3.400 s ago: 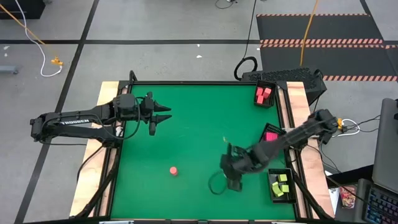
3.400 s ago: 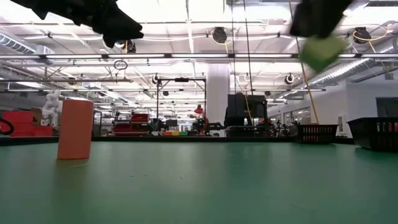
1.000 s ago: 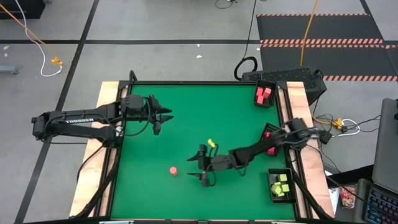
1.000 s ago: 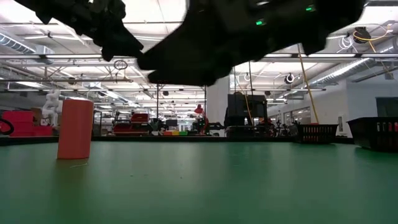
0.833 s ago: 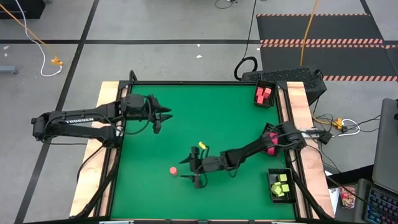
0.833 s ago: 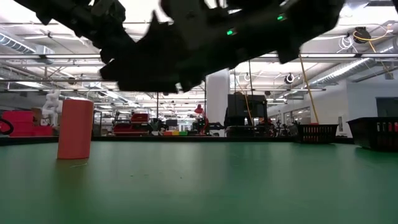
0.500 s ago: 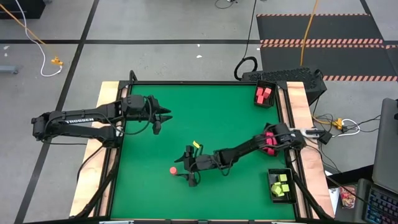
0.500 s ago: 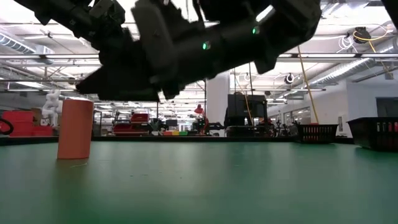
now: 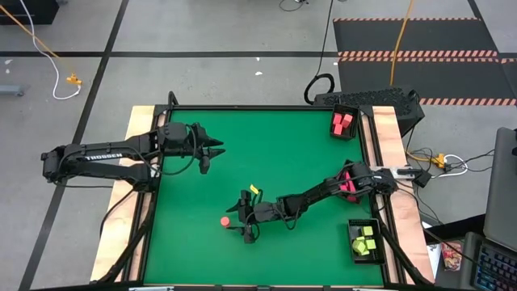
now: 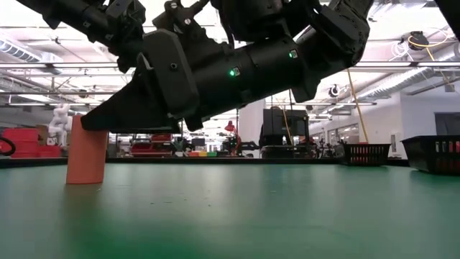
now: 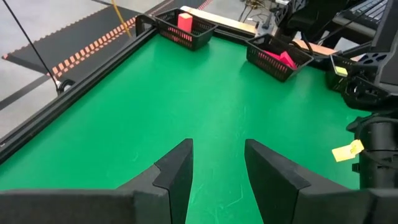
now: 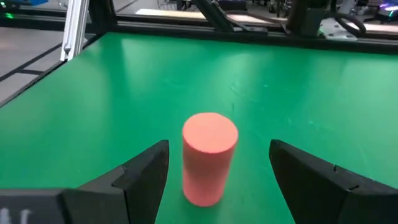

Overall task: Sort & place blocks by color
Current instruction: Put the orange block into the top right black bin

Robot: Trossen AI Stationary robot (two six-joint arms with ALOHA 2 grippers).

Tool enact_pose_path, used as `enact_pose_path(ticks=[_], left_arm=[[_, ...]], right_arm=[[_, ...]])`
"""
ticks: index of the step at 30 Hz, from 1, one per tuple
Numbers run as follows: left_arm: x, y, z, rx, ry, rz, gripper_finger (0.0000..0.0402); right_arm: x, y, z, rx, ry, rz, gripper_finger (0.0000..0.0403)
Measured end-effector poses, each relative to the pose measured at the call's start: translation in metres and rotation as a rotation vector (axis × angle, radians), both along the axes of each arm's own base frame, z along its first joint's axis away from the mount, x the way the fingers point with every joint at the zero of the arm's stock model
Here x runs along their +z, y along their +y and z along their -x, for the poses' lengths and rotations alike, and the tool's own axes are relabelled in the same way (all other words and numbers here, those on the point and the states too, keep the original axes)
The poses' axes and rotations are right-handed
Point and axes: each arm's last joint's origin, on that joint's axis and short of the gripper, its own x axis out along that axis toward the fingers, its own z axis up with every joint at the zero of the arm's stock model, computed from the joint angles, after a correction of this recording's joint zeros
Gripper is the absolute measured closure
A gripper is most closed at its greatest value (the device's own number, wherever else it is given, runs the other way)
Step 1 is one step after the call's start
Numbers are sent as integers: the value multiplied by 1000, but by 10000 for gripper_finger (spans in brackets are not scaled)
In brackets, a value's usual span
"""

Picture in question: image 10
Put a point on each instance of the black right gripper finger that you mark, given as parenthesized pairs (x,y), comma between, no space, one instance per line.
(133,108)
(143,130)

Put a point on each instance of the orange foam cylinder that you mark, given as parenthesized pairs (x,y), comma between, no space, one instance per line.
(86,158)

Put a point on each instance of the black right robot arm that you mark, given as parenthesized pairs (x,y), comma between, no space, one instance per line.
(323,43)

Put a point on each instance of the red tool cart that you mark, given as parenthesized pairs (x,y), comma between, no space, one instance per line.
(152,147)

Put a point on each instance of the distant red block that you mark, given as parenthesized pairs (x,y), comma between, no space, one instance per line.
(194,154)

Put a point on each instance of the distant yellow block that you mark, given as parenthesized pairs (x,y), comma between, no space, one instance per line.
(203,154)

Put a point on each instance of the distant green block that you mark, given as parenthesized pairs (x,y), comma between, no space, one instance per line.
(212,154)

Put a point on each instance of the white humanoid figure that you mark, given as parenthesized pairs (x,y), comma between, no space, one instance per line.
(59,126)

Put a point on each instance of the red background robot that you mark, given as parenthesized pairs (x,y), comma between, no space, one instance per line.
(230,126)

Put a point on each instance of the red stacked mats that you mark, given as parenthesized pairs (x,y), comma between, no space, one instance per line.
(25,142)

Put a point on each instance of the black monitor on stand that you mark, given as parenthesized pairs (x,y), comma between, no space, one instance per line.
(280,122)

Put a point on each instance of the yellow hanging pole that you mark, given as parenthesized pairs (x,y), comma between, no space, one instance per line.
(357,104)

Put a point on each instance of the small black plastic basket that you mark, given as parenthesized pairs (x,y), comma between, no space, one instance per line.
(364,154)

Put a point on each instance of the large black plastic basket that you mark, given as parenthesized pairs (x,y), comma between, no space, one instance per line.
(435,154)

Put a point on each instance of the grey ribbed air duct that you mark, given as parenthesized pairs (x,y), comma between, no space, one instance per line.
(14,50)

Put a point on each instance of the silver round air duct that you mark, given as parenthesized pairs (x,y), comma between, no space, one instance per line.
(402,77)

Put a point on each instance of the wall screen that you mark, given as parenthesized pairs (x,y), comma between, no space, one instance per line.
(449,124)

